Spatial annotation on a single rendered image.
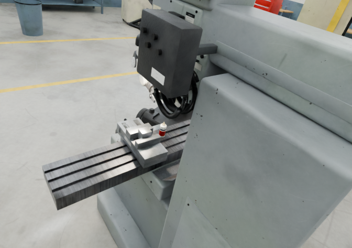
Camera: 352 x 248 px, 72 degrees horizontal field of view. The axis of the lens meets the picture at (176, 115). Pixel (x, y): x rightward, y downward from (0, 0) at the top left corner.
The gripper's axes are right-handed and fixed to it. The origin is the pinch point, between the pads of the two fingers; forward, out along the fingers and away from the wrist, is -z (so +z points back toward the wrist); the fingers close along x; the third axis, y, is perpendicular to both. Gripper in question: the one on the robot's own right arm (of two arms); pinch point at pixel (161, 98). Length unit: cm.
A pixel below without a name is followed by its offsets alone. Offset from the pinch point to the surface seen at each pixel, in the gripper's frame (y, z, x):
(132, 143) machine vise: 16.2, -19.9, -22.0
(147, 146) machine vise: 15.6, -24.4, -14.2
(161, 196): 38, -42, -9
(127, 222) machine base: 93, -20, -20
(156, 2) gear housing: -56, -9, -14
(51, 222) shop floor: 113, 8, -72
